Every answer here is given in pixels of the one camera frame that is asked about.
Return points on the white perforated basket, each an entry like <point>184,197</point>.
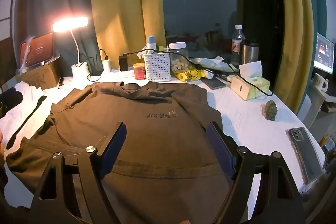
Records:
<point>157,67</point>

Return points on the white crumpled packet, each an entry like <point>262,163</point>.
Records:
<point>210,63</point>

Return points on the grey smartphone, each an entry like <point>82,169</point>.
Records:
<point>214,83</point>

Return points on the blue and white bottle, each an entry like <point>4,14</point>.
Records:
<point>152,44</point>

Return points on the clear jar with white lid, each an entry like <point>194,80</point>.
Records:
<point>179,56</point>

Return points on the smartphone in clear case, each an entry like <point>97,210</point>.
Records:
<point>305,155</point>

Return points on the white mug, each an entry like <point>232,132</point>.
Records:
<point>318,81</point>

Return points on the white power strip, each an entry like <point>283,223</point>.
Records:
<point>115,73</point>

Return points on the brown cardboard box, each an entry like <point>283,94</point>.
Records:
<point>39,77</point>

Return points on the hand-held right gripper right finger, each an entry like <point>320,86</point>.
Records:
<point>218,145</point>

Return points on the yellow lidded can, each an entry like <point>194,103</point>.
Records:
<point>139,71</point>

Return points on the white lamp base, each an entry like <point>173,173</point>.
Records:
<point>81,69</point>

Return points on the white side table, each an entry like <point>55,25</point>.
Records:
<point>317,103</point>

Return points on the white garment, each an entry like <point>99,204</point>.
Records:
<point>23,111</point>

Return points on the yellow curtain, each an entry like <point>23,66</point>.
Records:
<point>294,29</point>
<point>123,3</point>

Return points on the white charger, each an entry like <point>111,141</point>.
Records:
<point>106,65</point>

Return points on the clear water bottle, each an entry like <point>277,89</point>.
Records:
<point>237,43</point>

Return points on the white table cover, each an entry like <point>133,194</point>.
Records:
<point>249,121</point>

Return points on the black charger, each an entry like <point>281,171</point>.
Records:
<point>123,63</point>

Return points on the black cloth strip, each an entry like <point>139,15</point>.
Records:
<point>29,119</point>

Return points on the black folded cloth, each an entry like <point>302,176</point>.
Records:
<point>10,102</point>

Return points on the computer monitor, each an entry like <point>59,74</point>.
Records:
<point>324,53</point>

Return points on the brown t-shirt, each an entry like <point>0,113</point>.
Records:
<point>157,140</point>

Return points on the tissue box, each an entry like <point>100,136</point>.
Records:
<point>249,87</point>

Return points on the yellow snack packet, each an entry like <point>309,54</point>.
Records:
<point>189,75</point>

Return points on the steel mug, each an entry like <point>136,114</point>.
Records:
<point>249,54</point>

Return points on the stone figurine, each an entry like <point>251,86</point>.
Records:
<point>269,109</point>

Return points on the crumpled tissue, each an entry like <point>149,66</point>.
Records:
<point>141,54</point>

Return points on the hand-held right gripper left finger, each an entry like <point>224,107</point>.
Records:
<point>116,145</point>

